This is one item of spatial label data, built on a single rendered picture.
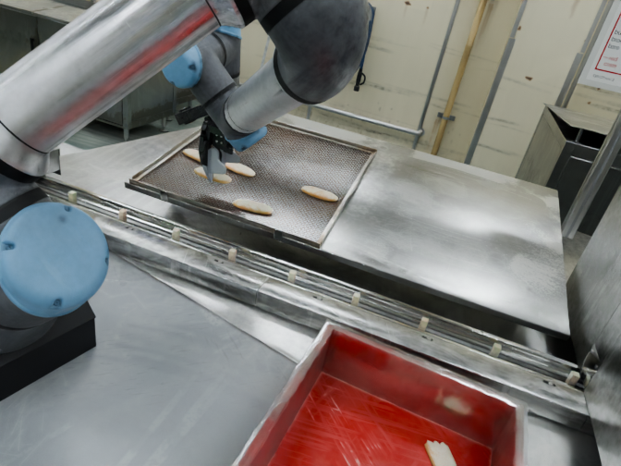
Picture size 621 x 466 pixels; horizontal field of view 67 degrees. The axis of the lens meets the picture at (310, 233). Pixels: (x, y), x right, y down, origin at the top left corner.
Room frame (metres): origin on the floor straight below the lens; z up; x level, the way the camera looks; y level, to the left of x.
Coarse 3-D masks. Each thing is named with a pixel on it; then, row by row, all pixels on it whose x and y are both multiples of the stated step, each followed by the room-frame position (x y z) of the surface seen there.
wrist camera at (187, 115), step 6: (186, 108) 1.00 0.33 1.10; (192, 108) 0.98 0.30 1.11; (198, 108) 0.97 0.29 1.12; (180, 114) 0.99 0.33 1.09; (186, 114) 0.99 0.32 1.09; (192, 114) 0.98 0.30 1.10; (198, 114) 0.97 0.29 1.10; (204, 114) 0.97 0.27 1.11; (180, 120) 0.99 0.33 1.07; (186, 120) 0.99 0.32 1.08; (192, 120) 1.00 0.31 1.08
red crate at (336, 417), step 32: (320, 384) 0.56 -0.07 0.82; (320, 416) 0.50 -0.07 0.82; (352, 416) 0.51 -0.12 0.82; (384, 416) 0.52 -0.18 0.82; (416, 416) 0.54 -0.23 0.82; (288, 448) 0.43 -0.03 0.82; (320, 448) 0.44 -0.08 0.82; (352, 448) 0.45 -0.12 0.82; (384, 448) 0.46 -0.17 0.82; (416, 448) 0.48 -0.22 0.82; (480, 448) 0.50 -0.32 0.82
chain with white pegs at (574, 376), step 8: (72, 192) 0.94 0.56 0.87; (72, 200) 0.93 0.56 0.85; (120, 216) 0.90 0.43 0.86; (176, 232) 0.87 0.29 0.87; (200, 248) 0.86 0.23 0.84; (232, 256) 0.83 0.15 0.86; (264, 272) 0.82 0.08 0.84; (296, 272) 0.81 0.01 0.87; (288, 280) 0.80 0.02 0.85; (424, 320) 0.73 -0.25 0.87; (424, 328) 0.73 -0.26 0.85; (440, 336) 0.73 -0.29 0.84; (496, 344) 0.71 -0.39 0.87; (496, 352) 0.70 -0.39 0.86; (528, 368) 0.69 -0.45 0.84; (568, 376) 0.67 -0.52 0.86; (576, 376) 0.66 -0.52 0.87
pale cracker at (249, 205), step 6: (234, 204) 0.99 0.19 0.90; (240, 204) 0.99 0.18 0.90; (246, 204) 0.99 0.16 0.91; (252, 204) 0.99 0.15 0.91; (258, 204) 1.00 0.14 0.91; (264, 204) 1.00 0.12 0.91; (246, 210) 0.98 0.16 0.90; (252, 210) 0.98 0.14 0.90; (258, 210) 0.98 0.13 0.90; (264, 210) 0.98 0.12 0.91; (270, 210) 0.99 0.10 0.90
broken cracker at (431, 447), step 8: (432, 448) 0.47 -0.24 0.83; (440, 448) 0.48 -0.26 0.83; (448, 448) 0.48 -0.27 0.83; (432, 456) 0.46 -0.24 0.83; (440, 456) 0.46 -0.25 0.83; (448, 456) 0.47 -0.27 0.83; (432, 464) 0.45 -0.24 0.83; (440, 464) 0.45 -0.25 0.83; (448, 464) 0.45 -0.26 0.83; (456, 464) 0.46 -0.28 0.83
